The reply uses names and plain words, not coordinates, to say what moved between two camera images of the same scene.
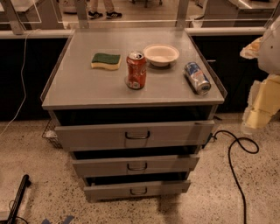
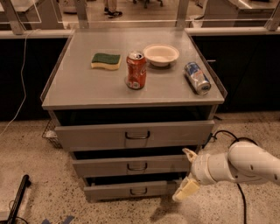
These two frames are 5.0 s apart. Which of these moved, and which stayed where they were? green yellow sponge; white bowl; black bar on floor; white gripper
Moved: white gripper
Stayed: green yellow sponge; black bar on floor; white bowl
